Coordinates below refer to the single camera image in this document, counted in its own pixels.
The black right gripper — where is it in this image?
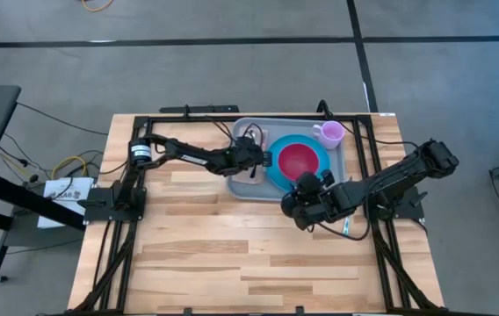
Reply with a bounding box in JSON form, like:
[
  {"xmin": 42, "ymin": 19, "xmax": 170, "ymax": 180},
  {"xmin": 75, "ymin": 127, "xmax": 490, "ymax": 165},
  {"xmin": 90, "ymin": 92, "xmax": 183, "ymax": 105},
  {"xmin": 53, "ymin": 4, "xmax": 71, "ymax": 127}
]
[{"xmin": 280, "ymin": 169, "xmax": 343, "ymax": 230}]

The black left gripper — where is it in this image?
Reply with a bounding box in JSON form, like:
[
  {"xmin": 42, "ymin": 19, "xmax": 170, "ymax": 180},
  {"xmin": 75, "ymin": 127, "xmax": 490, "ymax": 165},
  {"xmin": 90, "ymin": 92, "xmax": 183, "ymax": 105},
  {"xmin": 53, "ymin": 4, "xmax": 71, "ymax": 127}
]
[{"xmin": 227, "ymin": 136, "xmax": 273, "ymax": 179}]

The magenta bowl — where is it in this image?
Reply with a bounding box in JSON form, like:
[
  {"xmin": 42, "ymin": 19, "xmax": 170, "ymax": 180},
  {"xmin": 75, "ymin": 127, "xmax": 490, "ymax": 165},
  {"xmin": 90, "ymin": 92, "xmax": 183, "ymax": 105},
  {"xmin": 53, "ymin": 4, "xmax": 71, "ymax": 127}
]
[{"xmin": 277, "ymin": 142, "xmax": 320, "ymax": 182}]

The blue round plate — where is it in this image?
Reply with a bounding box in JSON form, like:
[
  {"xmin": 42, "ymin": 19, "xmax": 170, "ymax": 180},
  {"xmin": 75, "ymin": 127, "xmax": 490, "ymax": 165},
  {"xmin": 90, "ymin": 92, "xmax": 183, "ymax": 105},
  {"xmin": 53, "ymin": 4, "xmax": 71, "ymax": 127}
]
[{"xmin": 266, "ymin": 133, "xmax": 332, "ymax": 194}]

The pink cup with handle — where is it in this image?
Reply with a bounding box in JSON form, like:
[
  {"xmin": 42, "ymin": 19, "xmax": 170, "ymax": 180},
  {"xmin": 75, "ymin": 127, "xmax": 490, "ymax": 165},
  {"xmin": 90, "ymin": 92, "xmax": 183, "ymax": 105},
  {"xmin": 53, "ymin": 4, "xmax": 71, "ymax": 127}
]
[{"xmin": 311, "ymin": 120, "xmax": 346, "ymax": 151}]

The grey plastic tray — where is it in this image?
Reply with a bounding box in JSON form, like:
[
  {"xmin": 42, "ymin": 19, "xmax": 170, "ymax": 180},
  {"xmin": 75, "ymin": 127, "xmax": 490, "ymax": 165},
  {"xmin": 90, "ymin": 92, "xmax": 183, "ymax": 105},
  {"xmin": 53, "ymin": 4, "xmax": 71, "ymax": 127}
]
[{"xmin": 226, "ymin": 116, "xmax": 348, "ymax": 203}]

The black power strip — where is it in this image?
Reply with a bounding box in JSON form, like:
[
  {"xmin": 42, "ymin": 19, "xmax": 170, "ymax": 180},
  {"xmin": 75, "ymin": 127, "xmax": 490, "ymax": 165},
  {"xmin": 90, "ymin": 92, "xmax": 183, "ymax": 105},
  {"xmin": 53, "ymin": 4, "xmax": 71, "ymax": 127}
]
[{"xmin": 159, "ymin": 104, "xmax": 241, "ymax": 115}]

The white paper sheet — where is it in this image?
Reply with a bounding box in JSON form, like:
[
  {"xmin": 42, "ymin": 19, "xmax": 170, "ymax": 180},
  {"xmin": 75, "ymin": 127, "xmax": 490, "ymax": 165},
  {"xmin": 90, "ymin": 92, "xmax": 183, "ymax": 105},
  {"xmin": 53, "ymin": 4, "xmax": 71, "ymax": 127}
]
[{"xmin": 37, "ymin": 176, "xmax": 95, "ymax": 230}]

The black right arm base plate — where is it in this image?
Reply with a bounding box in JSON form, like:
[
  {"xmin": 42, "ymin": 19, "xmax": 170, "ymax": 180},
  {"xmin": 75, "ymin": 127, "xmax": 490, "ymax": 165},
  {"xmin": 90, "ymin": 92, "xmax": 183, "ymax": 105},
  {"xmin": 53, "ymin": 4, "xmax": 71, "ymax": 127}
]
[{"xmin": 361, "ymin": 183, "xmax": 429, "ymax": 220}]

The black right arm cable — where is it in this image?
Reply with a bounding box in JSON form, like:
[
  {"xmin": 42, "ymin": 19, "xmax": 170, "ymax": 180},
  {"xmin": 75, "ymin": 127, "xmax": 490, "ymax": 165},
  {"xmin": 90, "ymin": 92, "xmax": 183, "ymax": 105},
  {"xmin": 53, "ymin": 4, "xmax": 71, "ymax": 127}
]
[{"xmin": 317, "ymin": 99, "xmax": 420, "ymax": 148}]

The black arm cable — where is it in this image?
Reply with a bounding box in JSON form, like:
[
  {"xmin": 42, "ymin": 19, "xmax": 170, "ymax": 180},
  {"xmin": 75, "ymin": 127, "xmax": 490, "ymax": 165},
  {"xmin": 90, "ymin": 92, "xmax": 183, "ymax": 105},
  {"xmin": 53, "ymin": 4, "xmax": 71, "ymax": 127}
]
[
  {"xmin": 317, "ymin": 99, "xmax": 420, "ymax": 148},
  {"xmin": 95, "ymin": 161, "xmax": 130, "ymax": 177}
]

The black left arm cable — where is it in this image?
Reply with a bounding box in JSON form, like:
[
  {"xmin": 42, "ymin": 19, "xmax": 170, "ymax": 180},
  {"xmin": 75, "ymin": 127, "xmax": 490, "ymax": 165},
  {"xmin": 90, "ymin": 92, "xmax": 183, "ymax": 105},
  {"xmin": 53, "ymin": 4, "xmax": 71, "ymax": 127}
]
[{"xmin": 95, "ymin": 161, "xmax": 130, "ymax": 177}]

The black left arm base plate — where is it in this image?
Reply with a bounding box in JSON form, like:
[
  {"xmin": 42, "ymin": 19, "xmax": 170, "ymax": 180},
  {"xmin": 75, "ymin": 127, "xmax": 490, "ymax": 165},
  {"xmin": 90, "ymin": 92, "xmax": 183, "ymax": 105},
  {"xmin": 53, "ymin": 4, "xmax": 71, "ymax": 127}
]
[{"xmin": 77, "ymin": 186, "xmax": 148, "ymax": 222}]

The yellow cable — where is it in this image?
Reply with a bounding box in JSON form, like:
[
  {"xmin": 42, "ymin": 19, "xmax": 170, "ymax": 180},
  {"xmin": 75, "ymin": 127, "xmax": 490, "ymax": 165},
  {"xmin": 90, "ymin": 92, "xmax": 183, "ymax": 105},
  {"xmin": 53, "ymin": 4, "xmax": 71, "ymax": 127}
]
[{"xmin": 51, "ymin": 155, "xmax": 89, "ymax": 179}]

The long black floor cable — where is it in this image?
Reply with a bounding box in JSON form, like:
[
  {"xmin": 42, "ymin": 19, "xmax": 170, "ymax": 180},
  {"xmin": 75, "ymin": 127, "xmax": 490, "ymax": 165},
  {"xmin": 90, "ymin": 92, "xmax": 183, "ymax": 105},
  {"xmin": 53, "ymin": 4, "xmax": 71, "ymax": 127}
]
[{"xmin": 15, "ymin": 102, "xmax": 109, "ymax": 136}]

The orange floor cable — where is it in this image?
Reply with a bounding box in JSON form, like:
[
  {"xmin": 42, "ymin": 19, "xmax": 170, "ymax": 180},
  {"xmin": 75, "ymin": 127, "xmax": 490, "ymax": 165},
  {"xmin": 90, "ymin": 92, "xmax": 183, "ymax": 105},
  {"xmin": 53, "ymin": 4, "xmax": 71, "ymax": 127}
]
[{"xmin": 80, "ymin": 0, "xmax": 115, "ymax": 13}]

